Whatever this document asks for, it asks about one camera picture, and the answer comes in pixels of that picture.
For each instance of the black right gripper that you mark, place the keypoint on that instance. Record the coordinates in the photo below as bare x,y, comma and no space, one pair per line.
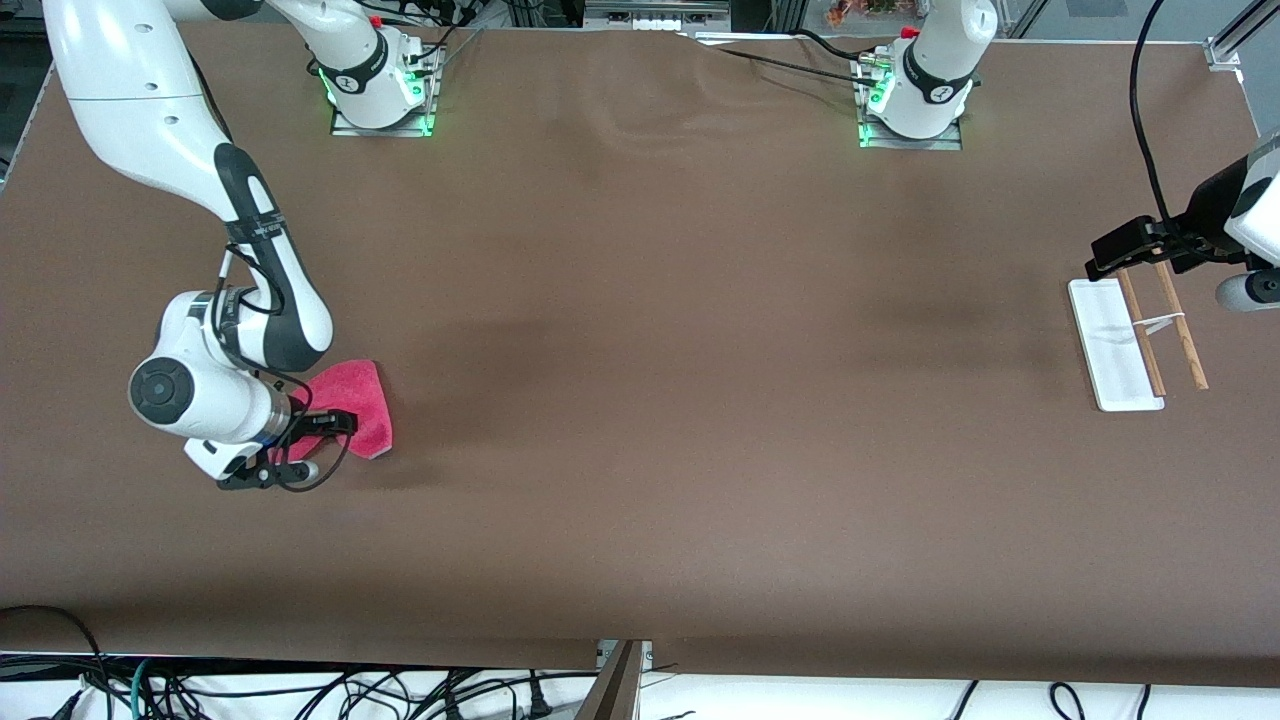
303,421

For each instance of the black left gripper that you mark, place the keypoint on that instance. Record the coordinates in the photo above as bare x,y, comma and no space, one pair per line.
1207,219

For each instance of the pink grey-backed towel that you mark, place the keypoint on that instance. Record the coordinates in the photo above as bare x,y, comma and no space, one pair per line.
365,400

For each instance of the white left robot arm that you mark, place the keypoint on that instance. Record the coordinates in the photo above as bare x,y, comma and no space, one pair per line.
935,60

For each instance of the brown table cover sheet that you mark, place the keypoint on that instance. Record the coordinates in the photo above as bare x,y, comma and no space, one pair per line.
640,400

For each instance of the orange patterned object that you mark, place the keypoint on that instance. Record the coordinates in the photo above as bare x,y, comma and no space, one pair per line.
870,10

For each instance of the white connector block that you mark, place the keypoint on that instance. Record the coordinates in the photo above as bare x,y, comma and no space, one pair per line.
657,23

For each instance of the white rack cross bracket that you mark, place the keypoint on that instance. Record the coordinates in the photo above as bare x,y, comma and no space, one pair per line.
1160,323

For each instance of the white rack base plate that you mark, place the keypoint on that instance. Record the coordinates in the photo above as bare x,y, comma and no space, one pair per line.
1110,350

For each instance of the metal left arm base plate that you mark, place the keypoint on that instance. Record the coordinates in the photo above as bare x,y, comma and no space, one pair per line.
940,144

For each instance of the aluminium frame strut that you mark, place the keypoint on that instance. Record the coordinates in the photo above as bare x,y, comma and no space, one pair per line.
1235,40

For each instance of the brown camera post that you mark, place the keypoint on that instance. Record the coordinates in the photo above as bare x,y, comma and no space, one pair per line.
612,690

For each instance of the white post bracket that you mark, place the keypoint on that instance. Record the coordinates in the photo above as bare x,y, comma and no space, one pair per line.
648,655

